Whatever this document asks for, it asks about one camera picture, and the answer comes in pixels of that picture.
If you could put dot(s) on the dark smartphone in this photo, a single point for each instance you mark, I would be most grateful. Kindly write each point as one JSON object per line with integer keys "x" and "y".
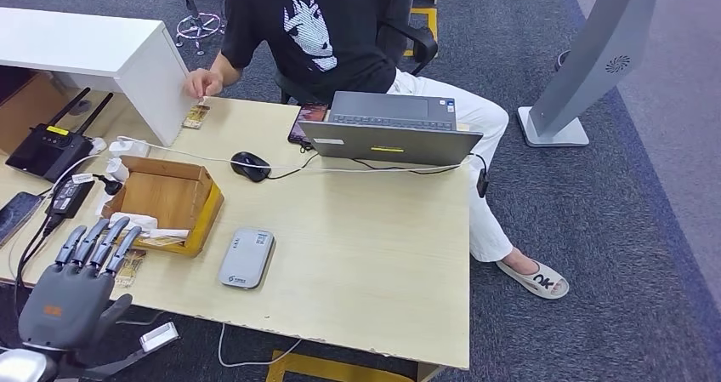
{"x": 17, "y": 216}

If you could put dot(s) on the white crumpled paper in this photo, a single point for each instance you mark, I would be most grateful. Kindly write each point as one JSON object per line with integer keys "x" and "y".
{"x": 135, "y": 221}

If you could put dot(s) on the white cabinet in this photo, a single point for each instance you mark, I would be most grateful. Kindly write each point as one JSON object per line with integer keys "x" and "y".
{"x": 84, "y": 38}

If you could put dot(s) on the white charger plug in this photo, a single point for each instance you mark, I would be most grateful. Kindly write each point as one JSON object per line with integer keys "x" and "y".
{"x": 116, "y": 170}
{"x": 128, "y": 148}

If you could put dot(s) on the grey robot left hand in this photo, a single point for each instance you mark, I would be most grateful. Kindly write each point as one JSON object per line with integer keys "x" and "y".
{"x": 65, "y": 306}

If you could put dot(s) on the grey laptop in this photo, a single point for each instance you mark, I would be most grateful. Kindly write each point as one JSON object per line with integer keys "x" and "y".
{"x": 394, "y": 143}

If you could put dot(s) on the dark rounded object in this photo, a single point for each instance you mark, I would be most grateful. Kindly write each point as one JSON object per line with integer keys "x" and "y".
{"x": 562, "y": 59}

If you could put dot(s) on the black power adapter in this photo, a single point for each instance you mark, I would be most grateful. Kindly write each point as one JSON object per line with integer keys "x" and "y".
{"x": 69, "y": 197}

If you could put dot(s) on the pale ID card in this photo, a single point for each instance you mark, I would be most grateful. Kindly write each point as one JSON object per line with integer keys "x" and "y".
{"x": 201, "y": 101}

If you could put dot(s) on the smartphone with red screen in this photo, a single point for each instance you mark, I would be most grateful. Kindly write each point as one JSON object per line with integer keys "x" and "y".
{"x": 307, "y": 119}

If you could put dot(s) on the yellow patterned card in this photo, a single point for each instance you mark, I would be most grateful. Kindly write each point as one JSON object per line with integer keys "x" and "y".
{"x": 195, "y": 119}
{"x": 132, "y": 269}

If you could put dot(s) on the black router with antennas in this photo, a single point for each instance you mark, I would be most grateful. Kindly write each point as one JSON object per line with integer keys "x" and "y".
{"x": 46, "y": 154}

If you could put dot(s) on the round grey desk grommet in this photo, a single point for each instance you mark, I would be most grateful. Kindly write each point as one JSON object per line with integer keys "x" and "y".
{"x": 83, "y": 109}

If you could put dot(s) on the grey card reader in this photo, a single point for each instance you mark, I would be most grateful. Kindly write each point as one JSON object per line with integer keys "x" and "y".
{"x": 246, "y": 258}

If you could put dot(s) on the brown wooden panel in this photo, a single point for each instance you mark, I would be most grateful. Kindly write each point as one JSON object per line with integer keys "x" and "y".
{"x": 28, "y": 117}

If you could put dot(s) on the pale slipper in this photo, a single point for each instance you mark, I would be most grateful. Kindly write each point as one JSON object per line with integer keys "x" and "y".
{"x": 532, "y": 282}

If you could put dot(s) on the person's right hand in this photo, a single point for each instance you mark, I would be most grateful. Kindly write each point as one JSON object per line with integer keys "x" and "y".
{"x": 203, "y": 83}

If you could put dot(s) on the grey kiosk stand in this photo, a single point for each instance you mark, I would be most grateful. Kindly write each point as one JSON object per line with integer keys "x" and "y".
{"x": 591, "y": 58}

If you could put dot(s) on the person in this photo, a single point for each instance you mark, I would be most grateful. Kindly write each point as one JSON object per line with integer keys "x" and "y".
{"x": 321, "y": 58}

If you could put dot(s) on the brown cardboard box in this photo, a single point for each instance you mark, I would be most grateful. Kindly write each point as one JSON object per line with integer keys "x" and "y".
{"x": 169, "y": 196}

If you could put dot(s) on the black computer mouse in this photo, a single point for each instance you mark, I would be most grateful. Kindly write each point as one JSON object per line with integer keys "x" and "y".
{"x": 250, "y": 166}

